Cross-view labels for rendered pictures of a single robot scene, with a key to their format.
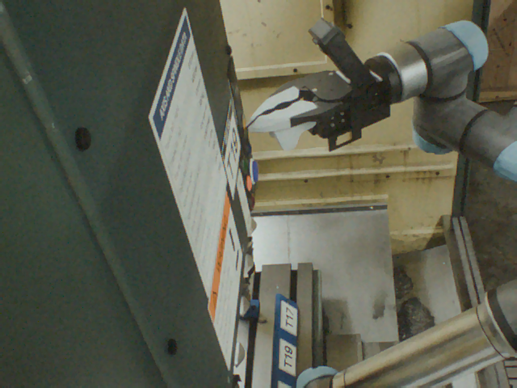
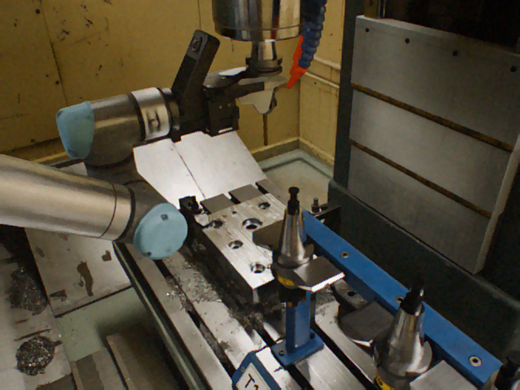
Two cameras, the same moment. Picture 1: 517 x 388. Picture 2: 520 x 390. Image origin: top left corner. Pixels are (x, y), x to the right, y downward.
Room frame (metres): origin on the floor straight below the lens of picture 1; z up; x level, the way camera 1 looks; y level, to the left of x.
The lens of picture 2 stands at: (0.96, -0.27, 1.66)
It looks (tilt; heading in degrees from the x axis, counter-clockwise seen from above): 33 degrees down; 137
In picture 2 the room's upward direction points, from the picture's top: 2 degrees counter-clockwise
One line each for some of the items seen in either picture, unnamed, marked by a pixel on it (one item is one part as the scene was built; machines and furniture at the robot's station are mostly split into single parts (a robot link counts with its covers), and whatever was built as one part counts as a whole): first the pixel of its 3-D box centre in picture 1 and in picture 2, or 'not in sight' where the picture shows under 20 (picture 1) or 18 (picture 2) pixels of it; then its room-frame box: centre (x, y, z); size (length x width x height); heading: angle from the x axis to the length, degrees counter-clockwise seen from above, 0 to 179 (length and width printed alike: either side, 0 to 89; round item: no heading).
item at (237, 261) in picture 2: not in sight; (262, 241); (0.32, 0.32, 0.97); 0.29 x 0.23 x 0.05; 168
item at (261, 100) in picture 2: not in sight; (262, 96); (0.43, 0.23, 1.39); 0.09 x 0.03 x 0.06; 65
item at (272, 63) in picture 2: not in sight; (263, 63); (0.40, 0.26, 1.43); 0.06 x 0.06 x 0.03
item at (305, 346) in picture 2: not in sight; (299, 295); (0.55, 0.19, 1.05); 0.10 x 0.05 x 0.30; 78
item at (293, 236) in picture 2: not in sight; (292, 229); (0.60, 0.12, 1.26); 0.04 x 0.04 x 0.07
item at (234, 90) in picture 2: not in sight; (237, 89); (0.41, 0.19, 1.41); 0.09 x 0.05 x 0.02; 65
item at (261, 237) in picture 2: not in sight; (272, 235); (0.54, 0.13, 1.21); 0.07 x 0.05 x 0.01; 78
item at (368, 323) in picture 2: (232, 306); (368, 324); (0.76, 0.09, 1.21); 0.07 x 0.05 x 0.01; 78
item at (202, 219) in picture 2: not in sight; (195, 219); (0.13, 0.26, 0.97); 0.13 x 0.03 x 0.15; 168
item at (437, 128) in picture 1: (446, 118); not in sight; (0.73, -0.31, 1.60); 0.11 x 0.08 x 0.11; 28
